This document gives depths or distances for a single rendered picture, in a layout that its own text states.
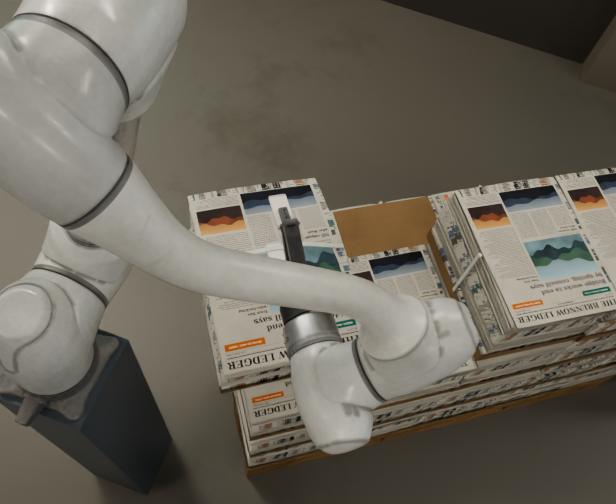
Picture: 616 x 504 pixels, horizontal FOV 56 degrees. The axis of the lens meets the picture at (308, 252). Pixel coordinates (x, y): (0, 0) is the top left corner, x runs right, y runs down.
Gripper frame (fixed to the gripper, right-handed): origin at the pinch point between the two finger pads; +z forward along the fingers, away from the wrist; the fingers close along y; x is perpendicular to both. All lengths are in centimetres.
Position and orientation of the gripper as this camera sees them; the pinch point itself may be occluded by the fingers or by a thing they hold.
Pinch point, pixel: (276, 224)
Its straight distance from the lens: 105.7
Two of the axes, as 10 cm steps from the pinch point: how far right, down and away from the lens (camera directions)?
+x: 9.6, -1.7, 2.4
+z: -2.8, -8.1, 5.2
